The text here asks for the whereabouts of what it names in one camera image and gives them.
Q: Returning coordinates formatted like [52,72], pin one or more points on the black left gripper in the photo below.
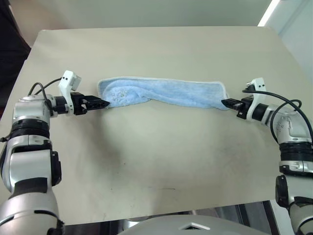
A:
[77,104]

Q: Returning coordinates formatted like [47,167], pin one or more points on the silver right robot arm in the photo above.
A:
[293,129]

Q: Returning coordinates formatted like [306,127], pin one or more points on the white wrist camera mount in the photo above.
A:
[258,84]
[66,82]

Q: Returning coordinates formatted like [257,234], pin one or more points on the silver robot torso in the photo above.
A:
[171,225]

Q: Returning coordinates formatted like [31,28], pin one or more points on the light blue towel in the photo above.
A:
[171,91]

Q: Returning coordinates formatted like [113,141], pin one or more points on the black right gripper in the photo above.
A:
[244,107]

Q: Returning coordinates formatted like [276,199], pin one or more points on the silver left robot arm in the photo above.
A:
[29,159]

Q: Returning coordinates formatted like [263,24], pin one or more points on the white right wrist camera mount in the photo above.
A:
[258,84]

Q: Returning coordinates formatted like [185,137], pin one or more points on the dark bulky object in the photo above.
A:
[9,49]

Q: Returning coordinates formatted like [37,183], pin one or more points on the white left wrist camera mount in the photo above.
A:
[66,82]

